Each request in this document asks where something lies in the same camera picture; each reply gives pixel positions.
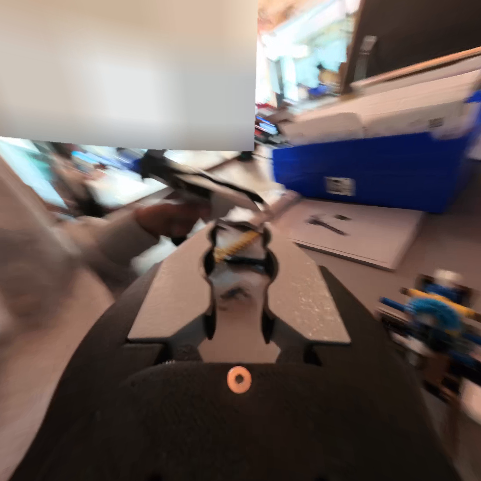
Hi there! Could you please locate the lego instruction booklet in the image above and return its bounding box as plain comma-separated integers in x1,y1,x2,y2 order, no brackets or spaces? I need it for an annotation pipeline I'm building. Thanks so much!
259,192,425,272

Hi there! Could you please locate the partly built lego model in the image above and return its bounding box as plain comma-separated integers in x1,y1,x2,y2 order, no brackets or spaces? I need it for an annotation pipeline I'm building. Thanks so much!
378,269,481,380

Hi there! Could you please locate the grey lego axle assembly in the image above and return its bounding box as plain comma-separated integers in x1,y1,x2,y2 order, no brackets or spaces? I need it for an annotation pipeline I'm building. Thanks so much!
219,286,253,303

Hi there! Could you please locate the dark wooden board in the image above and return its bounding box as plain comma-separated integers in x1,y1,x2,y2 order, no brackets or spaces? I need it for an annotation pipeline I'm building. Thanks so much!
340,0,481,94

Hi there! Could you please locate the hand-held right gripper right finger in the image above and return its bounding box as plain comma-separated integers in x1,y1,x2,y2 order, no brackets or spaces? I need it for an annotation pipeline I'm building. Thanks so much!
261,222,352,345

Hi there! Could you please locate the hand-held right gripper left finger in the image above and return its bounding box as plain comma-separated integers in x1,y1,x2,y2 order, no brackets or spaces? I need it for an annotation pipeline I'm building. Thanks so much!
127,221,219,343

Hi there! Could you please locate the long yellow lego beam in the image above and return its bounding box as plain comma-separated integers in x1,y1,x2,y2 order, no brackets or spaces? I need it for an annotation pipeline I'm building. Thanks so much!
214,230,261,263

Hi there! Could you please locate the person's left hand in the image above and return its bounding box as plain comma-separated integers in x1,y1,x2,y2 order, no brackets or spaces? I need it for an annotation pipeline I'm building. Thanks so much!
135,191,213,243

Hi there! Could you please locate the blue storage bin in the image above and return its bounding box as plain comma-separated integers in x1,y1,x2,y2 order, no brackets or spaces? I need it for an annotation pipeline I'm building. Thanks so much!
271,90,481,215

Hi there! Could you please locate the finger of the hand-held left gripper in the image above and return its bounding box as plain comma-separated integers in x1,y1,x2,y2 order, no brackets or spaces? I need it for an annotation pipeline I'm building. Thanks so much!
182,172,270,216

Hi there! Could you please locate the black lego beam assembly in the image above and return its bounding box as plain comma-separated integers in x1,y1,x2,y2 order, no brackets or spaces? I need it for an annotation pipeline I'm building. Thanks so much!
225,256,269,274

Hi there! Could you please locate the white cardboard box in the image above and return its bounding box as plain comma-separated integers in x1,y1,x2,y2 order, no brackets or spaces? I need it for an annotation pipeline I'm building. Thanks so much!
280,113,365,140

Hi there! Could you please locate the person's left forearm beige sleeve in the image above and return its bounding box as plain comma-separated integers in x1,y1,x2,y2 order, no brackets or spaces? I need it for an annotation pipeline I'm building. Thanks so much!
49,208,162,286

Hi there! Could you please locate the white printed box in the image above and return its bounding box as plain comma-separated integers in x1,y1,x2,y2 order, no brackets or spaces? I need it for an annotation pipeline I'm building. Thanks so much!
349,68,481,137

